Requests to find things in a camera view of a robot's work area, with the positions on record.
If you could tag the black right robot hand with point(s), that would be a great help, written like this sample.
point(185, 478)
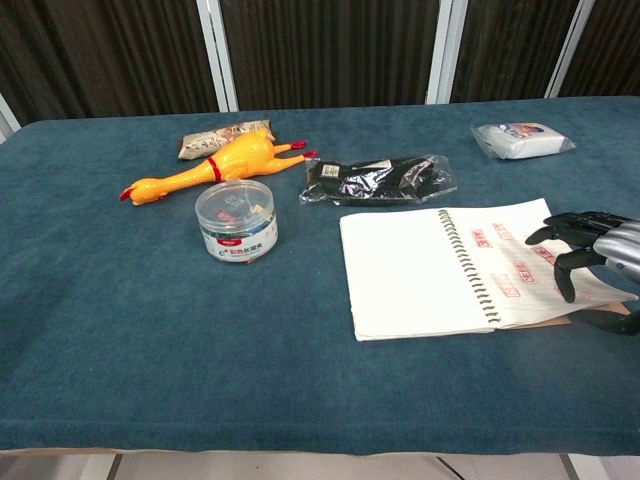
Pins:
point(595, 235)

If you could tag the white spiral notebook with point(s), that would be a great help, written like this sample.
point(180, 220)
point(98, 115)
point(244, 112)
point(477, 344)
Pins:
point(415, 270)

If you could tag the white tissue pack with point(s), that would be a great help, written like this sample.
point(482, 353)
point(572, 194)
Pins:
point(522, 140)

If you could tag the black item in clear bag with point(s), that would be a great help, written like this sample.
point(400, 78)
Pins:
point(375, 181)

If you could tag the teal blue table cloth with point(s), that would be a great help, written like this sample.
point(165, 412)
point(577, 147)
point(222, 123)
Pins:
point(250, 325)

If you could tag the clear round plastic container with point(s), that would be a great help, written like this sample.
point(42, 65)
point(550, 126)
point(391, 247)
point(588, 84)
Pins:
point(236, 220)

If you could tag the yellow rubber chicken toy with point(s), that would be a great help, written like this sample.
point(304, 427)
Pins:
point(220, 165)

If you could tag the brown printed snack packet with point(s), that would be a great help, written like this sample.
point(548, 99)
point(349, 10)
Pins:
point(210, 140)

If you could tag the white partition frame post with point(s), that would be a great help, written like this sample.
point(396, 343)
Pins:
point(7, 120)
point(567, 50)
point(440, 50)
point(217, 55)

